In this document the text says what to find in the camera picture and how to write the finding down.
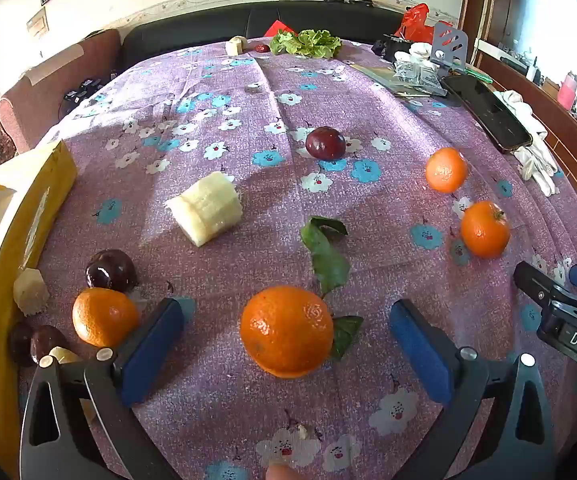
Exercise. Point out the black devices on armchair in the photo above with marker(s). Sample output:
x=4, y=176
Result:
x=77, y=92

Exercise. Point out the white gloves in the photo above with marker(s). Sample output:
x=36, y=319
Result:
x=533, y=145

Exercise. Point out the brown armchair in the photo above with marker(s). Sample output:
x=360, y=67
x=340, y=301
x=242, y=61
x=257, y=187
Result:
x=43, y=90

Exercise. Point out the black smartphone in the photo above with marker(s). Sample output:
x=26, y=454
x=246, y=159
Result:
x=486, y=110

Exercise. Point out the green lettuce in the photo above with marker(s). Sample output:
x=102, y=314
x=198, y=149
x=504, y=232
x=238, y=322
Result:
x=306, y=42

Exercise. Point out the orange with stem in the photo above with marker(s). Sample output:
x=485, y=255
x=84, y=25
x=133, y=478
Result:
x=485, y=230

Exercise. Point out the large orange with leaves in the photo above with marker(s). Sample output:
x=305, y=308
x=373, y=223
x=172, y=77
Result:
x=286, y=332

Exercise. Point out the yellow cardboard box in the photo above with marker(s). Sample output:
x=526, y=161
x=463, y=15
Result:
x=3, y=240

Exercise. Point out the purple floral tablecloth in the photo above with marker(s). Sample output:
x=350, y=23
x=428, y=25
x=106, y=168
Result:
x=248, y=110

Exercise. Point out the person's left hand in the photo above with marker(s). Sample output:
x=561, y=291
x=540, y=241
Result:
x=282, y=472

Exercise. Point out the red plastic bag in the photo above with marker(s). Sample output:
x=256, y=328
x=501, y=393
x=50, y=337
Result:
x=418, y=22

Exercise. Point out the small wall plaque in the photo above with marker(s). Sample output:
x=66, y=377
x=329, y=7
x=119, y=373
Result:
x=37, y=23

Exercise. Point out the large peeled banana piece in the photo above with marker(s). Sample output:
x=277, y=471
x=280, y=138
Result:
x=206, y=208

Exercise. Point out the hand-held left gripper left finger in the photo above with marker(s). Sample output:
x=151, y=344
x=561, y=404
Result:
x=151, y=345

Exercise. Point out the grey metal bracket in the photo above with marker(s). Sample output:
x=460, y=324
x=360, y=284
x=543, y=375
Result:
x=448, y=45

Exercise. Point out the wooden sideboard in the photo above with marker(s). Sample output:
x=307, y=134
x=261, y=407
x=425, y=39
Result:
x=568, y=145

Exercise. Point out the pink bottle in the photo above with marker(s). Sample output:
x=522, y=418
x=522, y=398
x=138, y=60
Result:
x=567, y=91

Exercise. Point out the clear plastic bag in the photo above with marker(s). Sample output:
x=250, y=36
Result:
x=418, y=74

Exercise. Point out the black device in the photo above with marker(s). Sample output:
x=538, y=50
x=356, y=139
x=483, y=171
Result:
x=391, y=46

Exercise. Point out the small red fruit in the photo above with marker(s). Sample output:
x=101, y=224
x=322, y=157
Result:
x=262, y=48

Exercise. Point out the green leaf twig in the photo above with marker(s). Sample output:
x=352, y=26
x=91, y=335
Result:
x=327, y=255

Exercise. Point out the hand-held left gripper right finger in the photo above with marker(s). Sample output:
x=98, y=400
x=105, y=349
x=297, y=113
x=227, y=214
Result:
x=421, y=350

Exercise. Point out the red paper packet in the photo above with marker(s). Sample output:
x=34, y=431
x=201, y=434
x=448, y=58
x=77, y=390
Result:
x=282, y=28

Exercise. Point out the black sofa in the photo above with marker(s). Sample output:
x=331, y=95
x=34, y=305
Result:
x=193, y=30

